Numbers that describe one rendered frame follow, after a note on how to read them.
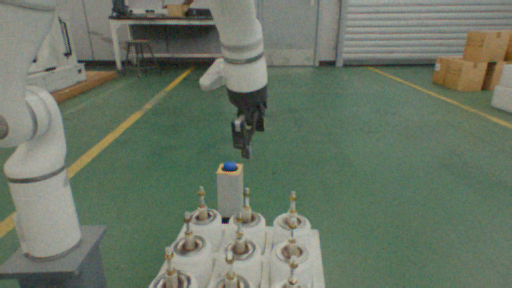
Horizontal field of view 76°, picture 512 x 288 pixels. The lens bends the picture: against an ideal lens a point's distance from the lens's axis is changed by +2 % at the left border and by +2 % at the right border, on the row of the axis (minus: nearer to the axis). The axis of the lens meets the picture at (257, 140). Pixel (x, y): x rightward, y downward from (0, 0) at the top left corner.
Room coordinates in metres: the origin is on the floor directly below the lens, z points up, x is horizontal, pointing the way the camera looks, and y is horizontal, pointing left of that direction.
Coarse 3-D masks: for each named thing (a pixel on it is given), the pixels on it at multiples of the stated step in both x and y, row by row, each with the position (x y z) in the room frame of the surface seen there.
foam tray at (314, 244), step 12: (228, 228) 0.79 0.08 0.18; (228, 240) 0.73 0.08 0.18; (312, 240) 0.73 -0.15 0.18; (264, 252) 0.69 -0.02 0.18; (312, 252) 0.69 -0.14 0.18; (216, 264) 0.64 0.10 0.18; (264, 264) 0.64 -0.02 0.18; (216, 276) 0.60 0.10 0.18; (264, 276) 0.60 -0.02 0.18; (312, 276) 0.60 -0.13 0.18
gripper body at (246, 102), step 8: (264, 88) 0.56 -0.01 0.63; (232, 96) 0.56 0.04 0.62; (240, 96) 0.55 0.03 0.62; (248, 96) 0.55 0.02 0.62; (256, 96) 0.55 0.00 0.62; (264, 96) 0.57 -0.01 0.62; (240, 104) 0.56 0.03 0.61; (248, 104) 0.56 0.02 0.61; (256, 104) 0.56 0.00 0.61; (240, 112) 0.56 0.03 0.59; (248, 112) 0.56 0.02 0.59; (248, 120) 0.56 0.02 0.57
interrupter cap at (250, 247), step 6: (234, 240) 0.64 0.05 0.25; (246, 240) 0.64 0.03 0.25; (228, 246) 0.62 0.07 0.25; (234, 246) 0.62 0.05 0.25; (246, 246) 0.62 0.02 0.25; (252, 246) 0.62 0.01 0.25; (234, 252) 0.60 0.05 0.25; (246, 252) 0.60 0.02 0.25; (252, 252) 0.60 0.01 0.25; (240, 258) 0.58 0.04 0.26; (246, 258) 0.58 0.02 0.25
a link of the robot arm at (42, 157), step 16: (32, 96) 0.56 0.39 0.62; (48, 96) 0.59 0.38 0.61; (48, 112) 0.56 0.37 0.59; (48, 128) 0.57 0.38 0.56; (32, 144) 0.57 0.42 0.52; (48, 144) 0.57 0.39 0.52; (64, 144) 0.58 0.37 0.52; (16, 160) 0.54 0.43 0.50; (32, 160) 0.54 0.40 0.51; (48, 160) 0.55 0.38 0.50; (16, 176) 0.52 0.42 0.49; (32, 176) 0.52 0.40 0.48; (48, 176) 0.54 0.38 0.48
